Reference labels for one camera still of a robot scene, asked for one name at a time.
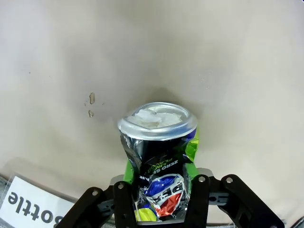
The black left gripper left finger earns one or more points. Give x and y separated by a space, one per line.
121 204

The crushed black pepsi can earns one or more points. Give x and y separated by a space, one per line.
156 152

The white label reading Bottle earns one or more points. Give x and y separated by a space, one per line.
28 204

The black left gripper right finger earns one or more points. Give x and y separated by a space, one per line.
204 202

